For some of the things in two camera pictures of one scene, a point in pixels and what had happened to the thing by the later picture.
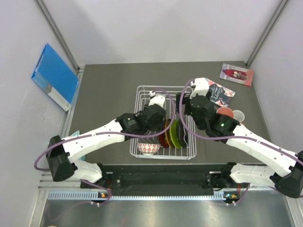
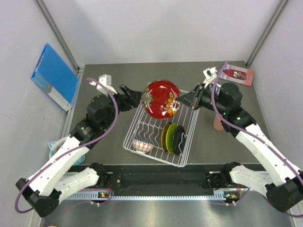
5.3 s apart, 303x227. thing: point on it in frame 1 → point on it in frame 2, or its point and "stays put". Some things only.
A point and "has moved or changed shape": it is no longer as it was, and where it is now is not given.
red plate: (163, 140) → (159, 100)
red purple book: (236, 74) stays put
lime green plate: (173, 132) → (169, 135)
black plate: (181, 133) has moved or changed shape
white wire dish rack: (178, 140) has moved or changed shape
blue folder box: (55, 78) stays put
